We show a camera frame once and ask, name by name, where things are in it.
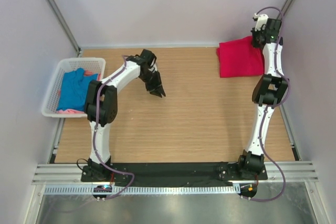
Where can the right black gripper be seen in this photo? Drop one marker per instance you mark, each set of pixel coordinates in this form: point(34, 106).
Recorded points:
point(253, 31)

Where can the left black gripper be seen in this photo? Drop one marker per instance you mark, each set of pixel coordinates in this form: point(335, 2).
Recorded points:
point(156, 88)

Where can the magenta pink t shirt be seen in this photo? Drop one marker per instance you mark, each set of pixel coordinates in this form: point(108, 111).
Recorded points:
point(238, 58)

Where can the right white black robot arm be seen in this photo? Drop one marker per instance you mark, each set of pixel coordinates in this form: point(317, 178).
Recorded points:
point(267, 94)

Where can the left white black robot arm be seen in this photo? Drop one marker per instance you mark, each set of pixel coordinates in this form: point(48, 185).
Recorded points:
point(101, 108)

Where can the blue t shirt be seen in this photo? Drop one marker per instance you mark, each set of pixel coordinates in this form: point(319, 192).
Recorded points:
point(73, 90)

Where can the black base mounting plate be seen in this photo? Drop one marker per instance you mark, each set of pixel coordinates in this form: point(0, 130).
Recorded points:
point(171, 174)

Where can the white perforated plastic basket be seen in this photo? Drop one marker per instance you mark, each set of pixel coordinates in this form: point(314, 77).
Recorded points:
point(93, 65)

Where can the white slotted cable duct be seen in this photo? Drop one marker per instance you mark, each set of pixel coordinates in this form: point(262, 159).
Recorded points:
point(111, 190)

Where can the left aluminium frame post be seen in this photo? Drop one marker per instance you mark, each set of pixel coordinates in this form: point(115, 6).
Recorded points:
point(61, 20)

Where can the aluminium front rail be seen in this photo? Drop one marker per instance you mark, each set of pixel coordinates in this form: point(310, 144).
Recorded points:
point(296, 171)

